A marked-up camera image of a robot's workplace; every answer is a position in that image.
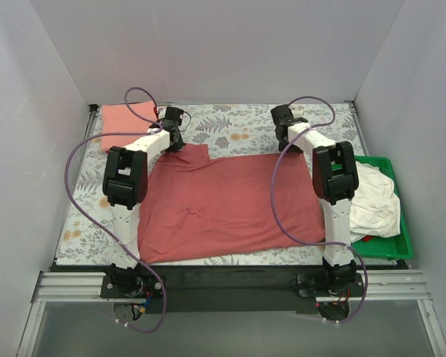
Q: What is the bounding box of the dusty rose t shirt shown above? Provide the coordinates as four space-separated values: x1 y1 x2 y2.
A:
138 144 325 263

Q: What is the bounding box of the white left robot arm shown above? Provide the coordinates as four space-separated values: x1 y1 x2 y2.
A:
103 106 186 298

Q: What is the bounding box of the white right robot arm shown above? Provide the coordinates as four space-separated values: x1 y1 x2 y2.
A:
271 104 359 296

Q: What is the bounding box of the floral patterned table mat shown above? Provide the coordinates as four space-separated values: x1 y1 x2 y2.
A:
55 103 369 266

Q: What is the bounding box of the folded salmon pink t shirt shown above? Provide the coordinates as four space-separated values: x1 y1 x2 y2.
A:
101 104 151 152

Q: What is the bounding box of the white t shirt red print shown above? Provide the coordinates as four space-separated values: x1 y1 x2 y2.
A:
349 161 401 243

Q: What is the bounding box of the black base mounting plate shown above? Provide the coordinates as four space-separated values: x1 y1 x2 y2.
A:
100 266 363 314

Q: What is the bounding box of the green plastic tray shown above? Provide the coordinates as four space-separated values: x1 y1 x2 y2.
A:
352 156 413 260

